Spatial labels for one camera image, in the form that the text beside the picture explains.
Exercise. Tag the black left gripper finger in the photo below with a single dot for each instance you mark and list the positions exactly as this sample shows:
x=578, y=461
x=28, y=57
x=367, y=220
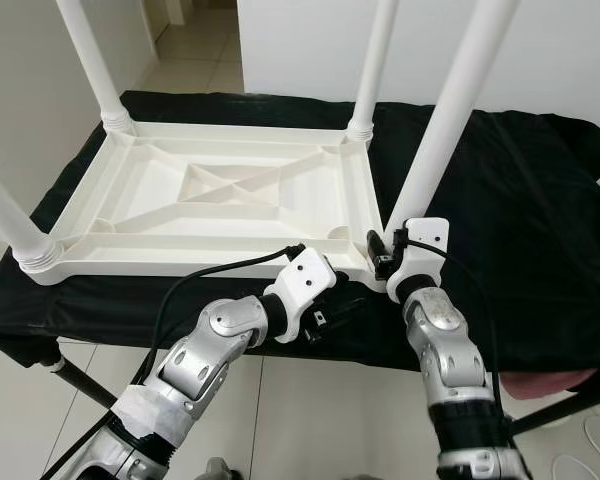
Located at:
x=346, y=307

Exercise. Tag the white plastic table top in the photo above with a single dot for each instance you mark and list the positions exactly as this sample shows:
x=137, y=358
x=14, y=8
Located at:
x=230, y=190

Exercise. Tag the white tapered table leg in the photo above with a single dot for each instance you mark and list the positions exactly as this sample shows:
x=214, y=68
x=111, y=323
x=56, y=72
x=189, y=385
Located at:
x=460, y=90
x=95, y=60
x=372, y=60
x=15, y=225

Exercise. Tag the grey right robot foot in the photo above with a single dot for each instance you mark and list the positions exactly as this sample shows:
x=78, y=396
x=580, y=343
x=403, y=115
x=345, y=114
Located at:
x=365, y=476

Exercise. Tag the grey robot foot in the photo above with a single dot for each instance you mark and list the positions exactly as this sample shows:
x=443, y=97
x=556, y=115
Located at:
x=218, y=470
x=365, y=476

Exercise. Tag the black table cloth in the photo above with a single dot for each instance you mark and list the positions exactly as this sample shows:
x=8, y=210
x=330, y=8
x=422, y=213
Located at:
x=540, y=200

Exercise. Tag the grey left robot foot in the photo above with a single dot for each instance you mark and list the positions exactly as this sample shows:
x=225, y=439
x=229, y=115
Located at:
x=218, y=470

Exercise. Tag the pink soft item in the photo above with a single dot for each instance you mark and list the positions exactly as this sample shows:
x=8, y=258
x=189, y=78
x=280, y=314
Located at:
x=550, y=380

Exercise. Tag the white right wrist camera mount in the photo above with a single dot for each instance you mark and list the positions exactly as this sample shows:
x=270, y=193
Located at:
x=422, y=245

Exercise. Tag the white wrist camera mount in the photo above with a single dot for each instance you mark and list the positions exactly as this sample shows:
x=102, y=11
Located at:
x=422, y=245
x=302, y=285

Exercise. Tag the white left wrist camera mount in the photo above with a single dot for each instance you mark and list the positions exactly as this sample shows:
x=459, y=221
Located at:
x=302, y=285

